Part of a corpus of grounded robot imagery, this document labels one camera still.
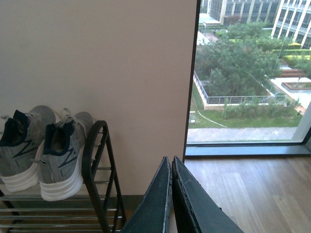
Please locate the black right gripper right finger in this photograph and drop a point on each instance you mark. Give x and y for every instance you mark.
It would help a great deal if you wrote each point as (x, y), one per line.
(195, 211)

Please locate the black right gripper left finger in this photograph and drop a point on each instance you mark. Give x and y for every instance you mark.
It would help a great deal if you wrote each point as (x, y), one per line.
(153, 213)

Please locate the grey knit sneaker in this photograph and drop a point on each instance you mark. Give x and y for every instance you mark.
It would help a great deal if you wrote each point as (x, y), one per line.
(60, 156)
(23, 134)

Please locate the black metal shoe rack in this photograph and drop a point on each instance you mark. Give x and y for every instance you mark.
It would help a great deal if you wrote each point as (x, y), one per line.
(97, 207)

